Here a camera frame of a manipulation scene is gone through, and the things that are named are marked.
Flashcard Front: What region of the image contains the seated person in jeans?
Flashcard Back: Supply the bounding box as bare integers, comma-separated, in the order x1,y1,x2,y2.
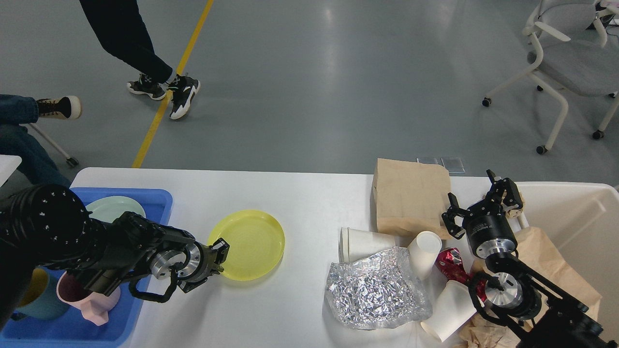
0,94,82,187

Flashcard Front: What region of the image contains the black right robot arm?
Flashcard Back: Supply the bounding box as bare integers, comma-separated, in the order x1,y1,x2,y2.
442,170,618,348

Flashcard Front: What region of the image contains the teal mug yellow inside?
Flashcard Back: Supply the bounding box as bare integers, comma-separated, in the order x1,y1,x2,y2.
16,267,69,320

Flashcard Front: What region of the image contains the front white paper cup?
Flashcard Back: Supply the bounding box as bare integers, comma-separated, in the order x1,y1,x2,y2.
421,280,477,342

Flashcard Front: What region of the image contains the pale green plate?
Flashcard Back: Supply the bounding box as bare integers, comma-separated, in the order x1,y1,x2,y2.
86,196,146,223

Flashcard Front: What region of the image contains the crumpled brown paper ball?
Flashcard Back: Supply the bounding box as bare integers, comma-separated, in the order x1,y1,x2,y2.
501,191,526,219

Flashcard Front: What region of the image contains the flat brown paper bag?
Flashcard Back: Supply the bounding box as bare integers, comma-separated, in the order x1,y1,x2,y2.
372,158,451,240

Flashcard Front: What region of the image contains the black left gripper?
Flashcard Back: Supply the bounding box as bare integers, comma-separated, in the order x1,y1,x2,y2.
150,238,230,293

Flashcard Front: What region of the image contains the crumpled aluminium foil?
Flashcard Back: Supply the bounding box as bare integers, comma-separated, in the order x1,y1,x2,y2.
324,246,433,330

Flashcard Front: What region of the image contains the blue plastic tray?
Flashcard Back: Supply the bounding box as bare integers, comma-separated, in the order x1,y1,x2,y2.
0,187,173,348

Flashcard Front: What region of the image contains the crumpled brown paper front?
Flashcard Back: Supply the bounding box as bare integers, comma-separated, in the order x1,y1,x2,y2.
454,314,520,348

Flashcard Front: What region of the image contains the large brown paper bag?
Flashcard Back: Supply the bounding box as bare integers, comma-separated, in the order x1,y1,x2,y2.
514,226,602,320

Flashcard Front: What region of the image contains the yellow plastic plate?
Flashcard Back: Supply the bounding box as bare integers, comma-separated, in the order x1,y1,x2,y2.
208,210,285,281

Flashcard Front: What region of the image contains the white table edge left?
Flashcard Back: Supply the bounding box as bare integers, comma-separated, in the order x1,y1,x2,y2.
0,154,22,187

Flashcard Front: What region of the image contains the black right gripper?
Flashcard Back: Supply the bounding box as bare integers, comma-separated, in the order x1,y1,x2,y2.
441,169,519,259

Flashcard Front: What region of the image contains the person in dark jeans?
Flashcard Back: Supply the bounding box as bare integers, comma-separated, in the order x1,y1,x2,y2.
79,0,201,120

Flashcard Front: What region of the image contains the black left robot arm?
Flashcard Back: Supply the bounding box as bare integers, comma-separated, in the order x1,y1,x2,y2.
0,184,230,326

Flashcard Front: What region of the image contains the white chair leg left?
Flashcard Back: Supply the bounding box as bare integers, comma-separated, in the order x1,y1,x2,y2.
28,123,80,168

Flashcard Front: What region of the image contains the upright white paper cup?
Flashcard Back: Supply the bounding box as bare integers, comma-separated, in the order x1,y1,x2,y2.
407,231,442,280

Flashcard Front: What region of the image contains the pink mug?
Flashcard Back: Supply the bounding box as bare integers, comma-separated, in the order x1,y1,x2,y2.
56,272,121,326

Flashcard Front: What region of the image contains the grey office chair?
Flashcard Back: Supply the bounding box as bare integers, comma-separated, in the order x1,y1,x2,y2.
481,0,618,155

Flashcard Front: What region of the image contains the lying white paper cup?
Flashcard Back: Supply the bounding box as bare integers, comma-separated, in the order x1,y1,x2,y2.
339,227,397,262

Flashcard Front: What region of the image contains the crushed red can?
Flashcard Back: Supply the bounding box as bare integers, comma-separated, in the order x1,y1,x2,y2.
435,247,486,287

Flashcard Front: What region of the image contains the white plastic bin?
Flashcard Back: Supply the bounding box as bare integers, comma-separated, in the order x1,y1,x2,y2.
517,181,619,339

